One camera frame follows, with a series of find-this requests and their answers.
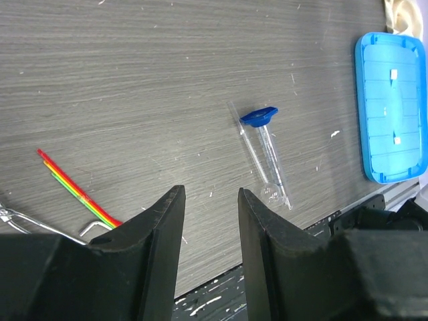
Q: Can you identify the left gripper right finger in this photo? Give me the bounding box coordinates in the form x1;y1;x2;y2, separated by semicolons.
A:
238;189;338;320

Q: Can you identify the blue plastic lid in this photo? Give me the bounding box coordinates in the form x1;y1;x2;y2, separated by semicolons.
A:
354;32;427;184

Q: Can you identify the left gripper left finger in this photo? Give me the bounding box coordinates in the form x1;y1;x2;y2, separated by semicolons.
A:
88;185;186;320

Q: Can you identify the cream cloth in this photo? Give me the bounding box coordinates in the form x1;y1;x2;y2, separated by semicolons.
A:
384;0;423;39

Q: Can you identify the red yellow stick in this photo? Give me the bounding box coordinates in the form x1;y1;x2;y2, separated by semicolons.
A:
37;148;123;229

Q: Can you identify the metal test tube holder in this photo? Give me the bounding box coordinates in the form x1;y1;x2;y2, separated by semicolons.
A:
1;203;113;245

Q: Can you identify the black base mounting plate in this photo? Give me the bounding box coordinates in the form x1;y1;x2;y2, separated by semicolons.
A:
171;193;385;321

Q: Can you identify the clear plastic pipette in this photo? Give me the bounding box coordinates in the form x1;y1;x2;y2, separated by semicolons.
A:
259;183;283;207

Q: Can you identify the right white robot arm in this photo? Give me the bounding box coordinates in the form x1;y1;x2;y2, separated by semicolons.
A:
328;187;427;235

